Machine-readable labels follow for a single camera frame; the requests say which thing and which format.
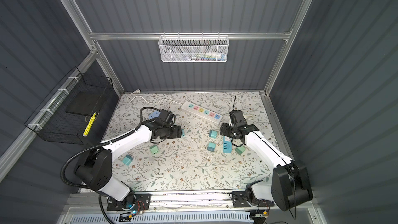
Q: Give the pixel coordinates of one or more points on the white wire mesh basket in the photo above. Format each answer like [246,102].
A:
[172,50]

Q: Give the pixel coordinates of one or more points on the white multicolour power strip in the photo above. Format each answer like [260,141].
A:
[202,112]

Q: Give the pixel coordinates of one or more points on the blue square socket cube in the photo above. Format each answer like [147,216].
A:
[155,114]

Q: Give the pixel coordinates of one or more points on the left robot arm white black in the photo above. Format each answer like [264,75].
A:
[119,192]

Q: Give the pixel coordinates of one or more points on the black wire basket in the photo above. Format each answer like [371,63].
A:
[52,124]

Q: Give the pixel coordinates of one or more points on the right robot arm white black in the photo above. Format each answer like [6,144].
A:
[289,185]

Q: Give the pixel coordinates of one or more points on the black pad in basket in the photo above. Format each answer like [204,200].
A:
[83,104]

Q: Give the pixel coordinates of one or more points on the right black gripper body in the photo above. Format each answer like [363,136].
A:
[228,130]

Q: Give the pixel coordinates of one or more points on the floral table mat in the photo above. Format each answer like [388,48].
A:
[186,164]

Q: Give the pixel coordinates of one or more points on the pens in white basket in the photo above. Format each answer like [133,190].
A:
[210,56]

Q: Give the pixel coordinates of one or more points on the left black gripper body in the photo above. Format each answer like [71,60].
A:
[171,132]

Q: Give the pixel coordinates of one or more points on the green charger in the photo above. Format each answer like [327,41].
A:
[240,150]
[154,149]

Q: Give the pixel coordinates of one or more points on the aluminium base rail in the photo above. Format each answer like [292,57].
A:
[173,201]

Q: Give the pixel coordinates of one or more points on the yellow marker pen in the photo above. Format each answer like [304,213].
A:
[89,125]

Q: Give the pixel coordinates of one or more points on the teal usb power strip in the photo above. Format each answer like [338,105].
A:
[227,145]

